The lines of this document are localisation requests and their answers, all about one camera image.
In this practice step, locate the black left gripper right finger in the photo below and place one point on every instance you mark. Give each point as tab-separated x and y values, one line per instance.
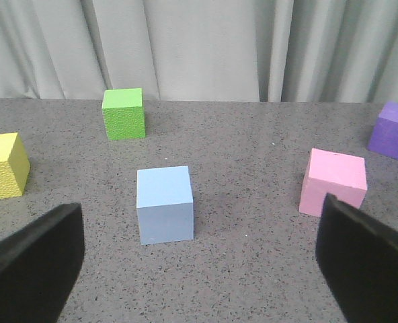
358	256

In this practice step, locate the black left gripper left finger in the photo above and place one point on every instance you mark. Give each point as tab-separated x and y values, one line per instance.
39	266

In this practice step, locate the smooth light blue foam cube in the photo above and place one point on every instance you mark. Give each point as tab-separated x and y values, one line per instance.
164	205

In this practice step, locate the pink foam cube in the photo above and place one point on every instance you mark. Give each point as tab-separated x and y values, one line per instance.
329	172

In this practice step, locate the yellow foam cube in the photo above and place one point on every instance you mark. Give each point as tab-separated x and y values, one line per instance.
14	166

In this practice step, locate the far purple foam cube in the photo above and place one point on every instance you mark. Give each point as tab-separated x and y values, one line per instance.
384	138

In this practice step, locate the green foam cube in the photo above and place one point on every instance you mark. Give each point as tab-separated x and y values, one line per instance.
124	114

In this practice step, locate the grey pleated curtain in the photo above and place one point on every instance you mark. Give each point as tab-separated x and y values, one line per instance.
243	51

